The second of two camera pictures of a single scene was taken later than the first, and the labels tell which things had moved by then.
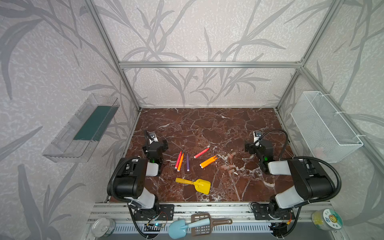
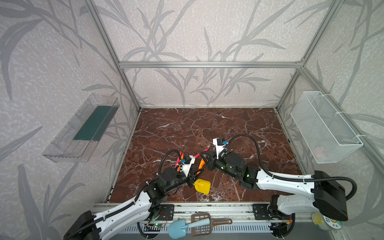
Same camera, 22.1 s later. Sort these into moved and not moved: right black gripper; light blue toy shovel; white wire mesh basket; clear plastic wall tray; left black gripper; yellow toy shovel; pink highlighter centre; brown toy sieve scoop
Moved: left black gripper; right black gripper
Not moved: clear plastic wall tray; brown toy sieve scoop; white wire mesh basket; pink highlighter centre; yellow toy shovel; light blue toy shovel
